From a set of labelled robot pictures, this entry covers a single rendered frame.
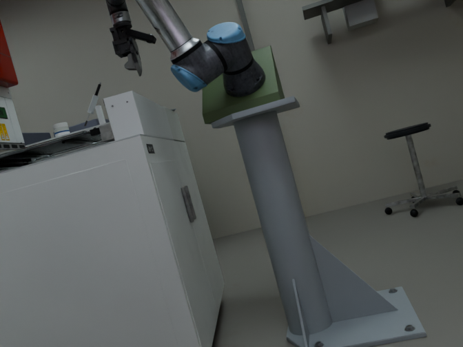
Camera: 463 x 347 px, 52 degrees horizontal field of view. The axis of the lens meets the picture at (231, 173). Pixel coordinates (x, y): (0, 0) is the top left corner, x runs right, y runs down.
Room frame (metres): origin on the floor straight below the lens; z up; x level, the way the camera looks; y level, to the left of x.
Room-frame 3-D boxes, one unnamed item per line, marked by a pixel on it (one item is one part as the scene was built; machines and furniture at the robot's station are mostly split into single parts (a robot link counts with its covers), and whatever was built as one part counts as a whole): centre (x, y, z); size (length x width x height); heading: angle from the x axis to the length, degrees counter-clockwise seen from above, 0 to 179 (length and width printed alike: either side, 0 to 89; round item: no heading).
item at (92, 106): (2.05, 0.50, 1.03); 0.06 x 0.04 x 0.13; 87
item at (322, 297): (1.68, -0.24, 0.41); 0.51 x 0.44 x 0.82; 78
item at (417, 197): (3.23, -1.21, 0.28); 0.53 x 0.51 x 0.56; 158
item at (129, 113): (1.73, 0.26, 0.89); 0.55 x 0.09 x 0.14; 177
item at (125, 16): (1.90, 0.26, 1.33); 0.08 x 0.08 x 0.05
